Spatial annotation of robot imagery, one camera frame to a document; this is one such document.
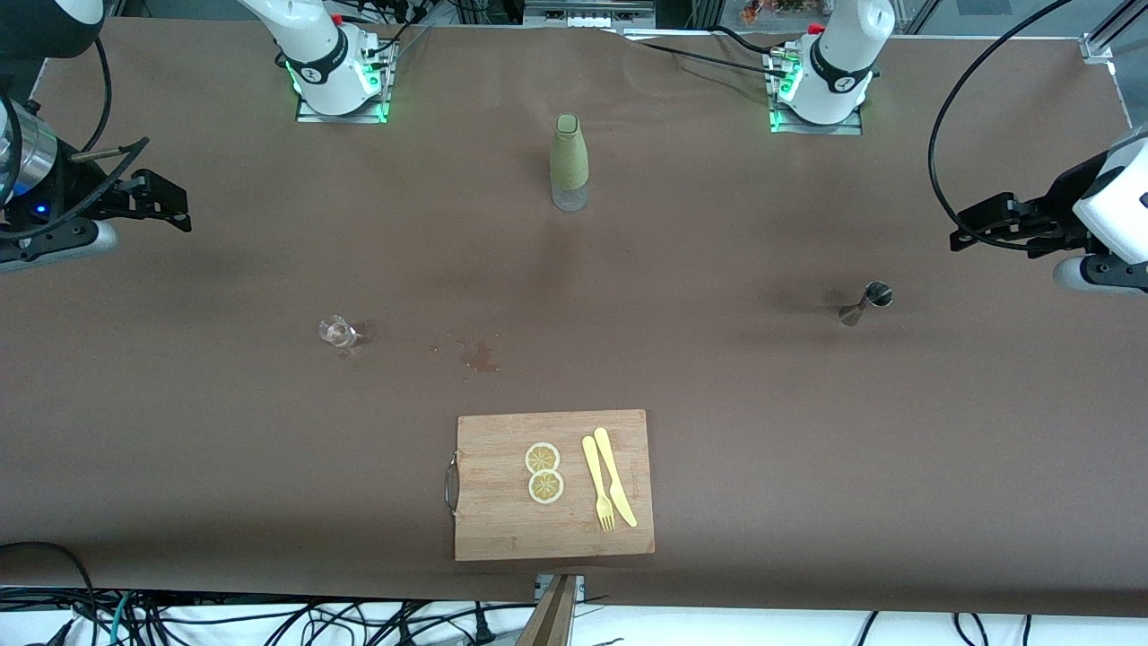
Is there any steel double jigger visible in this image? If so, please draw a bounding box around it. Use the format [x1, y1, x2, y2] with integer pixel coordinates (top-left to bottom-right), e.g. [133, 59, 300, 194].
[839, 281, 894, 327]

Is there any brown table cover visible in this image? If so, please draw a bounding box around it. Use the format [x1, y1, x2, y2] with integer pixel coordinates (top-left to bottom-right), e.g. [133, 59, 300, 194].
[0, 18, 1148, 618]

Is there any green sleeved glass bottle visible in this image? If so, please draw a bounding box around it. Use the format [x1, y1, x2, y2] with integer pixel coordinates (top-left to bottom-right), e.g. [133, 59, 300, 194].
[550, 113, 590, 213]

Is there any yellow plastic knife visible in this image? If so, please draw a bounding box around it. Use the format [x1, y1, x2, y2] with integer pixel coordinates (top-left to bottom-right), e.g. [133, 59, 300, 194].
[593, 427, 639, 528]

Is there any bamboo cutting board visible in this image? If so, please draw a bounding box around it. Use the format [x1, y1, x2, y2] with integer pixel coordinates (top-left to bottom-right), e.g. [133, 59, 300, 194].
[446, 409, 656, 563]

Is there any yellow plastic fork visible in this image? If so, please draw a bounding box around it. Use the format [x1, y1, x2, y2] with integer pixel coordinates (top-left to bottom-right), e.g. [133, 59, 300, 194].
[582, 435, 617, 532]

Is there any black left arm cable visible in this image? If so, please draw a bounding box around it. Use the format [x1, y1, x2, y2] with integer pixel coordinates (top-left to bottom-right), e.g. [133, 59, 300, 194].
[928, 0, 1077, 252]

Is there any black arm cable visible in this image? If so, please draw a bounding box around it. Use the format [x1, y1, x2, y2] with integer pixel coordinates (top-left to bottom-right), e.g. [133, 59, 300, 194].
[0, 36, 152, 241]
[928, 0, 1077, 252]

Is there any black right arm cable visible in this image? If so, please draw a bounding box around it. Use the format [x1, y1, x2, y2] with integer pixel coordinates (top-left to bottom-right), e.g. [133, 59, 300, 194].
[0, 36, 152, 241]

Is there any aluminium frame corner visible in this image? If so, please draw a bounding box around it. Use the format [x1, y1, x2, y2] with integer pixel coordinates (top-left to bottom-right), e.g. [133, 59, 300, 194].
[1080, 0, 1148, 65]

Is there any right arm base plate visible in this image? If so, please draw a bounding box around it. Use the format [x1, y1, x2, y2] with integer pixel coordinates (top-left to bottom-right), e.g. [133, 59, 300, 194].
[294, 36, 397, 125]

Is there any black base power cable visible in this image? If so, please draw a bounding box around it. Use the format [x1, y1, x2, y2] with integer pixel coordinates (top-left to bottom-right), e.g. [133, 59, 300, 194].
[619, 25, 777, 74]

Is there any thick black looped cable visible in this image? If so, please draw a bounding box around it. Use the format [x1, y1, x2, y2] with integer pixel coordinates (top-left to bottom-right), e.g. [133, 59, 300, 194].
[0, 541, 98, 646]

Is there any grey metal rail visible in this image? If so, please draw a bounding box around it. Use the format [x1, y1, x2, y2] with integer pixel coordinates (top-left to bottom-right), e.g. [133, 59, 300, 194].
[524, 0, 657, 29]

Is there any wooden post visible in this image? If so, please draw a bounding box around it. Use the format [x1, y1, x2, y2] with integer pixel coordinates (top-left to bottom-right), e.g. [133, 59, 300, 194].
[516, 574, 579, 646]

